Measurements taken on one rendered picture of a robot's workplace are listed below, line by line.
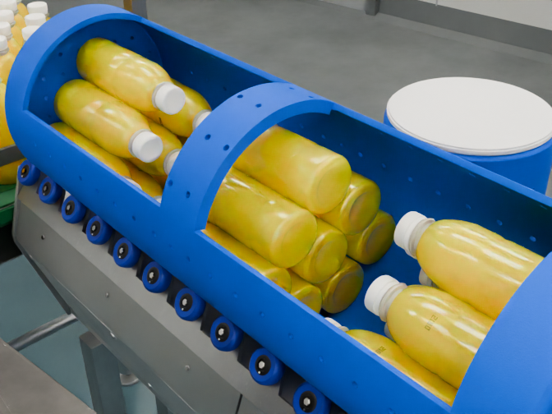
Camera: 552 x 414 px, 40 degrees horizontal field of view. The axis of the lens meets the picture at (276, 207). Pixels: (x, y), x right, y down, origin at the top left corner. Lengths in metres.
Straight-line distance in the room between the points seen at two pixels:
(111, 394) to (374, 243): 0.76
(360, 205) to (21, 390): 0.42
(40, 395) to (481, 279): 0.46
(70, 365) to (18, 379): 1.49
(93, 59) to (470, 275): 0.66
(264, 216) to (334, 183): 0.09
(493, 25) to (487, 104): 3.22
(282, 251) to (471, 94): 0.64
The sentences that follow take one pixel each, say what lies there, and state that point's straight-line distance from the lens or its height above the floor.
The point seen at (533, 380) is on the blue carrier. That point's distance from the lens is 0.61.
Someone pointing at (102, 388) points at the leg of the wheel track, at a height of 0.52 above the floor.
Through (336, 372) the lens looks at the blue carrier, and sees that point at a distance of 0.72.
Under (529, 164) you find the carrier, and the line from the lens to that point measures 1.25.
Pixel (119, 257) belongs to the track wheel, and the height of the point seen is 0.96.
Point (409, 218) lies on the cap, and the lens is 0.77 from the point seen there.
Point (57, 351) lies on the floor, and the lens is 2.41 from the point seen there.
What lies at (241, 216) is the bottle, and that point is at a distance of 0.84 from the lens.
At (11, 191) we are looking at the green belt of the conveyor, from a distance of 1.41.
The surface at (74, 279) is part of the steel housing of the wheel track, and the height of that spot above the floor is 0.86.
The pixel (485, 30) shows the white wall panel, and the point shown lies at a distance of 4.58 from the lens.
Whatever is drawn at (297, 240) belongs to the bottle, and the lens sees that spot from 0.84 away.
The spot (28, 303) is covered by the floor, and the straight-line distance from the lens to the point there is 2.62.
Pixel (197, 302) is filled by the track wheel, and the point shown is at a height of 0.97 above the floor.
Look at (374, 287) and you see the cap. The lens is 0.75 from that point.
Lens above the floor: 1.60
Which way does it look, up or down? 33 degrees down
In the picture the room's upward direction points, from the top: 1 degrees counter-clockwise
